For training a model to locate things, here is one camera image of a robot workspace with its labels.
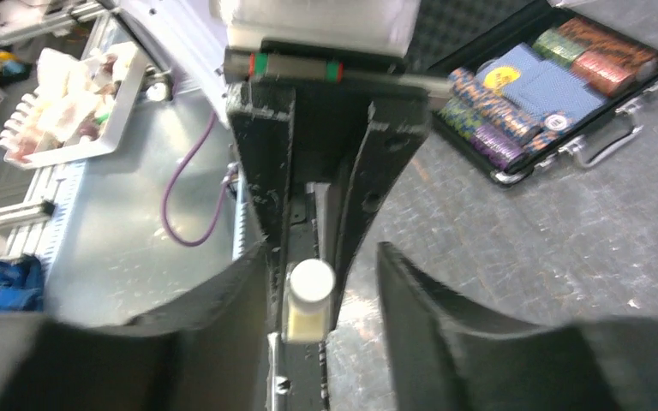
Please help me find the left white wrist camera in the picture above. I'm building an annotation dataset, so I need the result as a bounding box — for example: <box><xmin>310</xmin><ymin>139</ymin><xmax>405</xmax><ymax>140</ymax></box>
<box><xmin>211</xmin><ymin>0</ymin><xmax>421</xmax><ymax>57</ymax></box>

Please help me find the black poker chip case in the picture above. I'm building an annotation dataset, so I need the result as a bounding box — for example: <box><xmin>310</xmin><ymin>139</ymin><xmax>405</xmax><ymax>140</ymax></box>
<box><xmin>408</xmin><ymin>1</ymin><xmax>658</xmax><ymax>186</ymax></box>

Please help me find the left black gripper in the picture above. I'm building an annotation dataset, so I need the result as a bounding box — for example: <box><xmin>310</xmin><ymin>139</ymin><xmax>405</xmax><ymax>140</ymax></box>
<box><xmin>224</xmin><ymin>44</ymin><xmax>451</xmax><ymax>329</ymax></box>

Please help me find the white tray with items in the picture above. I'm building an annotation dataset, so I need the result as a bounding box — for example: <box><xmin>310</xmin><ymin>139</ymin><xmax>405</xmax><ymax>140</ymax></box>
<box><xmin>0</xmin><ymin>42</ymin><xmax>148</xmax><ymax>170</ymax></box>

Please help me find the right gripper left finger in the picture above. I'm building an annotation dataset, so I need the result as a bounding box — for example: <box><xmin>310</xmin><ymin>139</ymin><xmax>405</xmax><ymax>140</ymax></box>
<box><xmin>0</xmin><ymin>242</ymin><xmax>268</xmax><ymax>410</ymax></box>

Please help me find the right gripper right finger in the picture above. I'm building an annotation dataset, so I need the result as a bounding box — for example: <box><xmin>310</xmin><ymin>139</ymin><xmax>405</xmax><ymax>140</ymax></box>
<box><xmin>376</xmin><ymin>242</ymin><xmax>658</xmax><ymax>410</ymax></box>

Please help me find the blue plaid sleeve forearm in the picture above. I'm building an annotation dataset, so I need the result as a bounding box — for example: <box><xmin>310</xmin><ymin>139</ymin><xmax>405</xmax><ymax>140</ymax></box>
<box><xmin>0</xmin><ymin>255</ymin><xmax>45</xmax><ymax>313</ymax></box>

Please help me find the small nail polish bottle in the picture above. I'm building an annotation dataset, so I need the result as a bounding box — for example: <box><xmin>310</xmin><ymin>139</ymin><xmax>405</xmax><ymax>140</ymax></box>
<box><xmin>283</xmin><ymin>259</ymin><xmax>336</xmax><ymax>344</ymax></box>

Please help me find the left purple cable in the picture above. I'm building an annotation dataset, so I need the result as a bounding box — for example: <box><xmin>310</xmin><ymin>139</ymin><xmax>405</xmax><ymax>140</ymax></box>
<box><xmin>160</xmin><ymin>110</ymin><xmax>234</xmax><ymax>248</ymax></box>

